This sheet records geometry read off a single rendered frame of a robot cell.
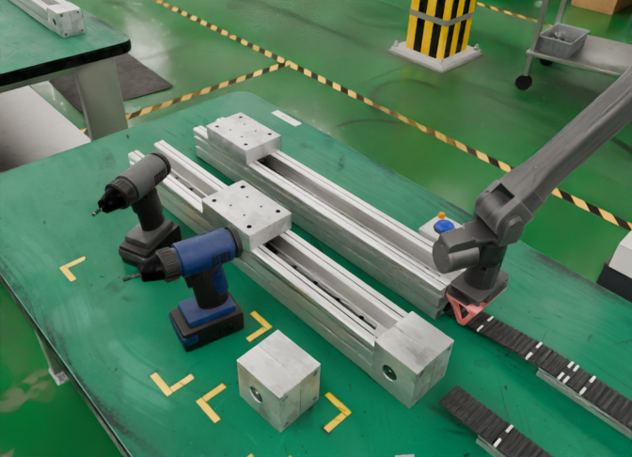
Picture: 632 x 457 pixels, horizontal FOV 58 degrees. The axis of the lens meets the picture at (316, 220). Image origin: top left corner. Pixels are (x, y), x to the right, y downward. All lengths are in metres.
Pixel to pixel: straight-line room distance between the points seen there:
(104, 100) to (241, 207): 1.43
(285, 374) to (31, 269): 0.64
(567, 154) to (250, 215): 0.59
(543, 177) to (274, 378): 0.53
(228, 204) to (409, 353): 0.48
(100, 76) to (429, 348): 1.86
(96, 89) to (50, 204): 1.06
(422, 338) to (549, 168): 0.34
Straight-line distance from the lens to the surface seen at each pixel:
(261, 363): 0.93
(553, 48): 3.96
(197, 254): 0.95
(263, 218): 1.15
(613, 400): 1.10
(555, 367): 1.10
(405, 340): 0.98
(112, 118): 2.57
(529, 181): 0.97
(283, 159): 1.40
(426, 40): 4.28
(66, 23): 2.48
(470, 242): 0.98
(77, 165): 1.63
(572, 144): 0.98
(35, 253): 1.37
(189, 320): 1.04
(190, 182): 1.41
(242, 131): 1.44
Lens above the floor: 1.61
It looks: 38 degrees down
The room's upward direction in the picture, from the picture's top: 2 degrees clockwise
